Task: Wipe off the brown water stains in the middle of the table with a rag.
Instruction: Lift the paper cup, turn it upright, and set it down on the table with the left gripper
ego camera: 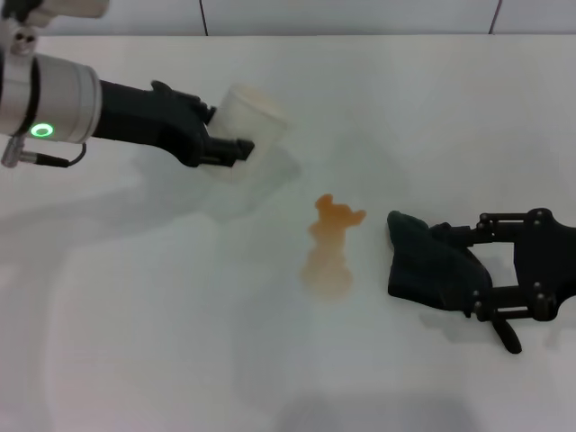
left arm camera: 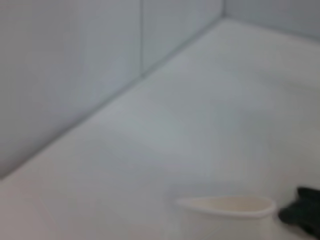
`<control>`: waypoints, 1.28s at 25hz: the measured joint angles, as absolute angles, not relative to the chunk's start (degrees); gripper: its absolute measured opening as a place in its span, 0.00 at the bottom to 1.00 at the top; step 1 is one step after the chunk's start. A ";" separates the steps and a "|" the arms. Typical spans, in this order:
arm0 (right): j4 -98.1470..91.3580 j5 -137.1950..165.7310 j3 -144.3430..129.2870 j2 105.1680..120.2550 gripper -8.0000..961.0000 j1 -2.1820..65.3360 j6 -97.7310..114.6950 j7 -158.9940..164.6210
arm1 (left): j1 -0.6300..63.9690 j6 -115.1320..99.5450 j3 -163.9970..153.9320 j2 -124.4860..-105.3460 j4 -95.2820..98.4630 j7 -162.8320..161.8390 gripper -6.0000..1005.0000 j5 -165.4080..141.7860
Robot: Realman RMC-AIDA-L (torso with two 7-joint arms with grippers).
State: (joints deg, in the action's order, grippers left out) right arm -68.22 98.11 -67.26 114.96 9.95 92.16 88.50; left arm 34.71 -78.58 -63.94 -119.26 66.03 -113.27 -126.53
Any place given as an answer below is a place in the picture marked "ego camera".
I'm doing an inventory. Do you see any transparent plastic cup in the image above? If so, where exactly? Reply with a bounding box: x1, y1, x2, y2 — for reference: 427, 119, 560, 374
204, 84, 290, 182

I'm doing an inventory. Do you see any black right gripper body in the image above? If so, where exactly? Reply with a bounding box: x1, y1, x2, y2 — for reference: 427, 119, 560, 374
511, 207, 576, 322

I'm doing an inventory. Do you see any dark blue rag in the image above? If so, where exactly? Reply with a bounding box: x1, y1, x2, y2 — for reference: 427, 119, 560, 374
386, 210, 526, 356

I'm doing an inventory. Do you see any brown water stain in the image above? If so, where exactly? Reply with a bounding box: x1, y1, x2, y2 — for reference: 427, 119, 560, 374
300, 193, 368, 301

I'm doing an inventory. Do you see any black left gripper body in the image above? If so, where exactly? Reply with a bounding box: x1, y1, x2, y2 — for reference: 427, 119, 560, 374
98, 79, 213, 168

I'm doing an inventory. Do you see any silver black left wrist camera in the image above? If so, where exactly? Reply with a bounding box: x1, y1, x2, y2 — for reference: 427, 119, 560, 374
0, 0, 112, 58

